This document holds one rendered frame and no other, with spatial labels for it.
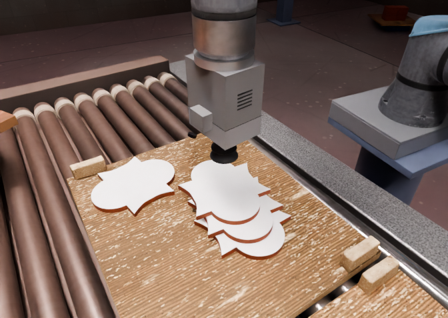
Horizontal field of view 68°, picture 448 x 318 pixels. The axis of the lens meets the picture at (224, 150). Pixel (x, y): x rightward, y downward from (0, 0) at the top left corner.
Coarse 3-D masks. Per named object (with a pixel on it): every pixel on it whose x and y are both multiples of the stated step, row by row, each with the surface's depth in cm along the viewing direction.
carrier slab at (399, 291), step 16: (400, 272) 45; (352, 288) 44; (384, 288) 44; (400, 288) 44; (416, 288) 44; (336, 304) 42; (352, 304) 42; (368, 304) 42; (384, 304) 42; (400, 304) 42; (416, 304) 42; (432, 304) 42
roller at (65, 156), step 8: (40, 104) 87; (48, 104) 88; (40, 112) 84; (48, 112) 84; (40, 120) 82; (48, 120) 80; (56, 120) 82; (48, 128) 78; (56, 128) 78; (48, 136) 76; (56, 136) 75; (64, 136) 76; (56, 144) 73; (64, 144) 73; (56, 152) 71; (64, 152) 70; (72, 152) 71; (56, 160) 70; (64, 160) 68; (72, 160) 68; (64, 168) 66; (64, 176) 65; (72, 176) 64; (80, 216) 58
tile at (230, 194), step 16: (192, 176) 57; (208, 176) 57; (224, 176) 57; (240, 176) 57; (192, 192) 54; (208, 192) 54; (224, 192) 54; (240, 192) 54; (256, 192) 54; (208, 208) 51; (224, 208) 51; (240, 208) 51; (256, 208) 51; (240, 224) 50
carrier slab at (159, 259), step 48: (192, 144) 70; (240, 144) 70; (288, 192) 58; (96, 240) 50; (144, 240) 50; (192, 240) 50; (288, 240) 50; (336, 240) 50; (144, 288) 44; (192, 288) 44; (240, 288) 44; (288, 288) 44
